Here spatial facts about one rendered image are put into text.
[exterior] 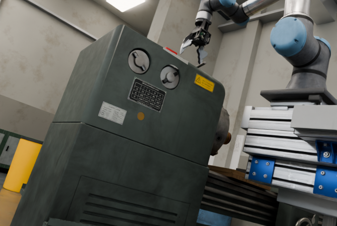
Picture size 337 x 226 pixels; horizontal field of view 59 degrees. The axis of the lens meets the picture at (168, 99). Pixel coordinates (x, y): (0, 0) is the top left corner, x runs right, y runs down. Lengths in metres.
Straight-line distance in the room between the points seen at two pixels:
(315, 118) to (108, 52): 0.71
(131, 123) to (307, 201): 0.66
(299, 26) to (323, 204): 0.58
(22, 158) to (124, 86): 3.89
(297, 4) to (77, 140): 0.88
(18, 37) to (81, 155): 8.01
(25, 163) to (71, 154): 3.86
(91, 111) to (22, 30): 8.04
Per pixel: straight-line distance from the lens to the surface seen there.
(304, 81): 1.12
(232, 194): 1.58
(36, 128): 8.91
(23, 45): 8.95
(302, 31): 1.06
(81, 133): 1.04
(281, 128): 1.08
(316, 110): 0.91
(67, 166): 1.04
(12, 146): 6.65
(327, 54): 1.21
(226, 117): 1.55
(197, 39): 1.44
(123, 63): 1.11
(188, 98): 1.25
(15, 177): 4.93
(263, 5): 1.51
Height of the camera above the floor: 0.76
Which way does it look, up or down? 15 degrees up
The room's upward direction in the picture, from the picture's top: 17 degrees clockwise
